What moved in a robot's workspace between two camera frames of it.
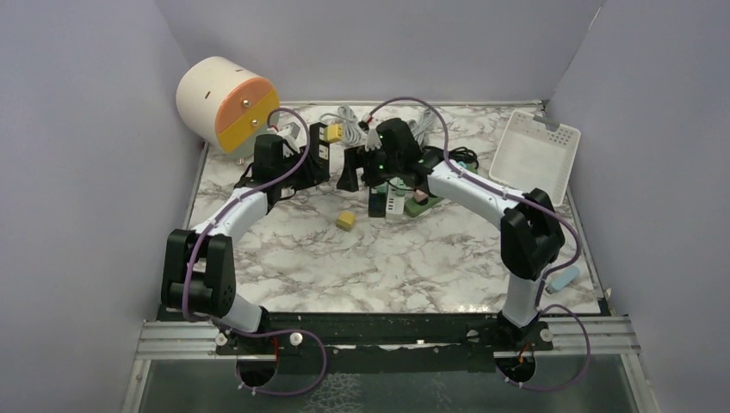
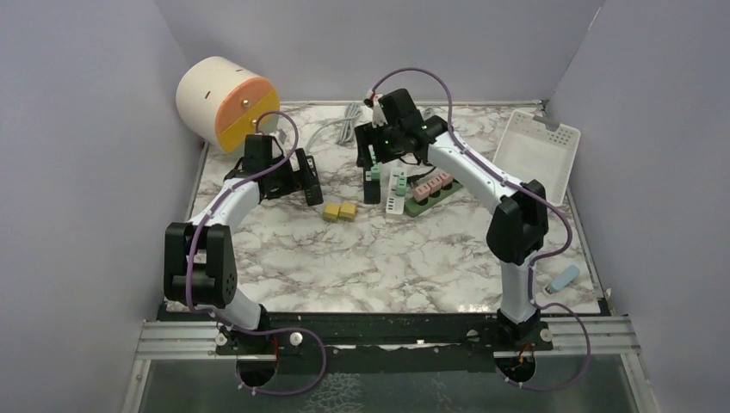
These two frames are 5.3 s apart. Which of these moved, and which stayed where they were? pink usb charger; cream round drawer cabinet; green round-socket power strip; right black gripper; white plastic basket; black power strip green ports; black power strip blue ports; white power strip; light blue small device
Moved: black power strip blue ports; black power strip green ports; right black gripper
Stayed: white plastic basket; white power strip; cream round drawer cabinet; green round-socket power strip; light blue small device; pink usb charger
